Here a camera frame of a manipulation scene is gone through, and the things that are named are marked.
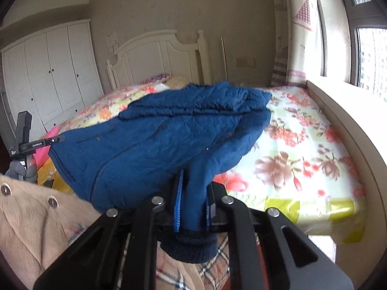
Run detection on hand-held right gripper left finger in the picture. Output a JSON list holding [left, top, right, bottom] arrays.
[[33, 168, 185, 290]]

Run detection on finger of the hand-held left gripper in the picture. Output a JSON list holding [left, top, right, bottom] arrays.
[[45, 136, 66, 147]]

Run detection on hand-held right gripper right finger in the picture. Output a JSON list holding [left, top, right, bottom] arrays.
[[206, 182, 356, 290]]

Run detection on blue quilted jacket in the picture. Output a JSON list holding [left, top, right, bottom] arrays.
[[48, 81, 273, 263]]

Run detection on person's left hand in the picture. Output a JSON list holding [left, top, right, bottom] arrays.
[[8, 159, 37, 183]]

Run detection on bright pink cloth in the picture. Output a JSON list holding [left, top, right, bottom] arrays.
[[32, 126, 60, 170]]

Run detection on beige plaid cloth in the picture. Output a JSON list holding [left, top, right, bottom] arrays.
[[69, 224, 230, 290]]

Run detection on white wardrobe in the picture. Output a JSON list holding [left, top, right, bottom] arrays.
[[1, 19, 105, 133]]

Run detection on beige fleece coat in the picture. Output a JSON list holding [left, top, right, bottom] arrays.
[[0, 174, 197, 290]]

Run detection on floral bed sheet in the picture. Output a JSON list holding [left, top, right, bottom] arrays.
[[57, 83, 366, 245]]

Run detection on purple patterned cushion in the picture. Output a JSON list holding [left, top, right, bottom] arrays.
[[141, 73, 171, 85]]

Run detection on cream pillow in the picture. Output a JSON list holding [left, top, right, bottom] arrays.
[[165, 75, 189, 89]]

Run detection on white wooden headboard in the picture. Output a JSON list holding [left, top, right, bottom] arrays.
[[106, 29, 211, 90]]

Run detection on white floor lamp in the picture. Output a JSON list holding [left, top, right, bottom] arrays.
[[221, 36, 228, 80]]

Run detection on beige window sill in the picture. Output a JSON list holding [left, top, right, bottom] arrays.
[[305, 79, 387, 248]]

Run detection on printed cream curtain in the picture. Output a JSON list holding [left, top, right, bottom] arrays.
[[270, 0, 324, 87]]

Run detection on dark framed window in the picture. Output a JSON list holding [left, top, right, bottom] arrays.
[[316, 0, 387, 103]]

